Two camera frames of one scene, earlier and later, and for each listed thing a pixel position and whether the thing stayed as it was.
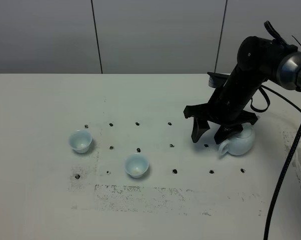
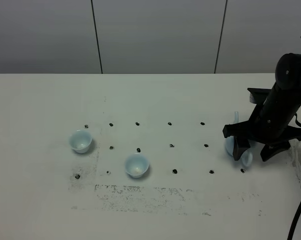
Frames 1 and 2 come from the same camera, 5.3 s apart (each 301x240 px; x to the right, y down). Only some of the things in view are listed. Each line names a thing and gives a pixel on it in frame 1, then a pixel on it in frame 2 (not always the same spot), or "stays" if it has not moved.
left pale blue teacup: (80, 141) stays
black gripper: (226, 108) to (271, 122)
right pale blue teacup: (136, 165) stays
